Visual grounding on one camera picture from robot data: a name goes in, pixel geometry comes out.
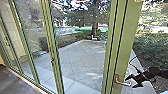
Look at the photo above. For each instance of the green garden bush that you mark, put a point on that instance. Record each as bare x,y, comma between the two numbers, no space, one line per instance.
151,45

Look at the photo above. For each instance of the long low garden hedge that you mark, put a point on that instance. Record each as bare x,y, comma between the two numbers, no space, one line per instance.
66,40

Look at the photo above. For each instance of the large tree trunk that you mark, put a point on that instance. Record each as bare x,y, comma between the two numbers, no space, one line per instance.
95,28

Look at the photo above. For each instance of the green framed glass door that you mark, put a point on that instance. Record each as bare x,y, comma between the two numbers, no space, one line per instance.
121,43

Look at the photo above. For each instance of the white outdoor bench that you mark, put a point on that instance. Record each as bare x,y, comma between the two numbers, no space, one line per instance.
95,38

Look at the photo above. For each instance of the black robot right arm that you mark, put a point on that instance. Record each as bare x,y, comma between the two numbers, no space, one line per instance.
158,72

